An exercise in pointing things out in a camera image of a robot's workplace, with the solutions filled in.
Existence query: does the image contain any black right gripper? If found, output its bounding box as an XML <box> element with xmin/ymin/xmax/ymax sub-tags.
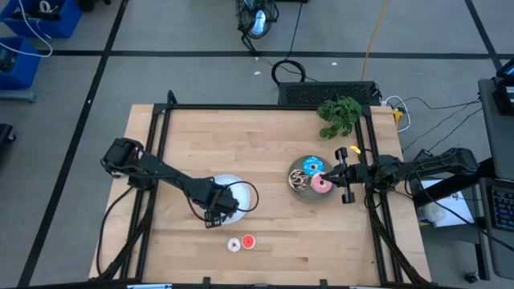
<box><xmin>320</xmin><ymin>147</ymin><xmax>373</xmax><ymax>206</ymax></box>

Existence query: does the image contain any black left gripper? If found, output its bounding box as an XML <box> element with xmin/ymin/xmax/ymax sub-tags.
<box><xmin>192</xmin><ymin>178</ymin><xmax>240</xmax><ymax>230</ymax></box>

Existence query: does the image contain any large pink frosted donut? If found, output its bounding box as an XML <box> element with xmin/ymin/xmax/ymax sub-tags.
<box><xmin>311</xmin><ymin>171</ymin><xmax>334</xmax><ymax>194</ymax></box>

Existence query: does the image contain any large blue frosted donut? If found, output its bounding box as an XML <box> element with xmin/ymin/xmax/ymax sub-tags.
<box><xmin>302</xmin><ymin>156</ymin><xmax>325</xmax><ymax>177</ymax></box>

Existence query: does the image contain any large chocolate frosted donut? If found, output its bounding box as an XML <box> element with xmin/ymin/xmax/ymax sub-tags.
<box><xmin>288</xmin><ymin>169</ymin><xmax>311</xmax><ymax>192</ymax></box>

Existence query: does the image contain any white round plate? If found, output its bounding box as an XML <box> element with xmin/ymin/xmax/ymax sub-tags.
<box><xmin>211</xmin><ymin>173</ymin><xmax>252</xmax><ymax>226</ymax></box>

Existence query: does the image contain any grey round plate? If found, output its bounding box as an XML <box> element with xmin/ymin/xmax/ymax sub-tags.
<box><xmin>288</xmin><ymin>155</ymin><xmax>337</xmax><ymax>204</ymax></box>

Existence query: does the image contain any green potted plant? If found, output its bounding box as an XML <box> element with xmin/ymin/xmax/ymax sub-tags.
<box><xmin>316</xmin><ymin>96</ymin><xmax>363</xmax><ymax>140</ymax></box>

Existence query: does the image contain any black computer case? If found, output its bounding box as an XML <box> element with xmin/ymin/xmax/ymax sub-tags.
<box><xmin>278</xmin><ymin>80</ymin><xmax>382</xmax><ymax>107</ymax></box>

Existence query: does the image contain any white paper sheet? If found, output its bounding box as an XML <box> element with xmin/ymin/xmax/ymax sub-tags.
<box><xmin>417</xmin><ymin>178</ymin><xmax>475</xmax><ymax>229</ymax></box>

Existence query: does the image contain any white round container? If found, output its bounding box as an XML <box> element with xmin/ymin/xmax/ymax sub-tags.
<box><xmin>424</xmin><ymin>202</ymin><xmax>447</xmax><ymax>224</ymax></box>

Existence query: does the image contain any grey office desk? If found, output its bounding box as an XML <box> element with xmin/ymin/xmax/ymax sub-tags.
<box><xmin>477</xmin><ymin>78</ymin><xmax>514</xmax><ymax>281</ymax></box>

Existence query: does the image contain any black computer keyboard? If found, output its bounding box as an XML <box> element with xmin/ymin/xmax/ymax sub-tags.
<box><xmin>486</xmin><ymin>185</ymin><xmax>514</xmax><ymax>233</ymax></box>

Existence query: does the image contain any black floor fan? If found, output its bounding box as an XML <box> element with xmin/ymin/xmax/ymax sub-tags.
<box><xmin>235</xmin><ymin>0</ymin><xmax>280</xmax><ymax>55</ymax></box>

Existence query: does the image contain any large black monitor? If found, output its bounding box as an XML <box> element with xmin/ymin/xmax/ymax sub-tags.
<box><xmin>492</xmin><ymin>59</ymin><xmax>514</xmax><ymax>116</ymax></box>

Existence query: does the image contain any blue storage bin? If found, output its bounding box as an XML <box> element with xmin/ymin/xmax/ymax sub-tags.
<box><xmin>0</xmin><ymin>35</ymin><xmax>42</xmax><ymax>91</ymax></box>
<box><xmin>0</xmin><ymin>0</ymin><xmax>84</xmax><ymax>39</ymax></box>

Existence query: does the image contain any white looped cable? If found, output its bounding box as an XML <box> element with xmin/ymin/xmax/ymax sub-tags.
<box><xmin>383</xmin><ymin>95</ymin><xmax>413</xmax><ymax>133</ymax></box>

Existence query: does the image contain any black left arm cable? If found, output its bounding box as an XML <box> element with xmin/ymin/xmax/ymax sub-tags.
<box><xmin>96</xmin><ymin>184</ymin><xmax>136</xmax><ymax>278</ymax></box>

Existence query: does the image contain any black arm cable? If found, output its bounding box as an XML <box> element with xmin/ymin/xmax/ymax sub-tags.
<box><xmin>417</xmin><ymin>178</ymin><xmax>514</xmax><ymax>254</ymax></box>
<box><xmin>96</xmin><ymin>184</ymin><xmax>136</xmax><ymax>278</ymax></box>

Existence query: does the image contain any black hanging power cable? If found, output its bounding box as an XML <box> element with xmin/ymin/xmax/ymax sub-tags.
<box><xmin>271</xmin><ymin>0</ymin><xmax>308</xmax><ymax>86</ymax></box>

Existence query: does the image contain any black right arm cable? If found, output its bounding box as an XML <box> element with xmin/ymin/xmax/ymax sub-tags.
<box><xmin>417</xmin><ymin>178</ymin><xmax>514</xmax><ymax>254</ymax></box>

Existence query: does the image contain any yellow hanging cable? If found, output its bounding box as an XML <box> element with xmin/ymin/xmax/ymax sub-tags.
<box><xmin>361</xmin><ymin>0</ymin><xmax>390</xmax><ymax>81</ymax></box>

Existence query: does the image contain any white loose cable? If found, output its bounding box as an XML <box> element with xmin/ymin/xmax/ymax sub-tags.
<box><xmin>0</xmin><ymin>0</ymin><xmax>54</xmax><ymax>58</ymax></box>

